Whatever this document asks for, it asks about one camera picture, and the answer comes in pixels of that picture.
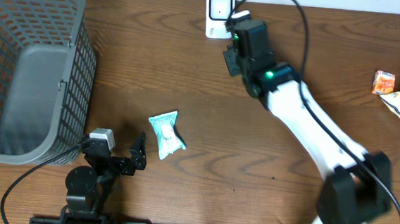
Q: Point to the grey plastic mesh basket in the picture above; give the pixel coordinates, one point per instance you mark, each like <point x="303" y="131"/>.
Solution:
<point x="47" y="69"/>

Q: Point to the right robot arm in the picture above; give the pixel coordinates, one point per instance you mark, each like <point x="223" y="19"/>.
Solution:
<point x="355" y="181"/>

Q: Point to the white barcode scanner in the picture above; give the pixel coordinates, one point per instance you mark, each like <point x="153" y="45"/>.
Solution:
<point x="217" y="12"/>

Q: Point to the light teal candy packet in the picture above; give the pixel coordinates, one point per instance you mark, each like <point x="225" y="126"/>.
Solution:
<point x="168" y="141"/>

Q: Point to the small orange box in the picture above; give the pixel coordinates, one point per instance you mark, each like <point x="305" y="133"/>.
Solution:
<point x="383" y="83"/>

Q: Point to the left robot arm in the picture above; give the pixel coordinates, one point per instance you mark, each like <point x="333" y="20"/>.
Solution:
<point x="89" y="186"/>

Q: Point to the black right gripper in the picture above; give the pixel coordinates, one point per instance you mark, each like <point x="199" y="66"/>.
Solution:
<point x="229" y="56"/>

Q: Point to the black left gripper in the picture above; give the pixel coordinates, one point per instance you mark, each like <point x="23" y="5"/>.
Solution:
<point x="139" y="158"/>

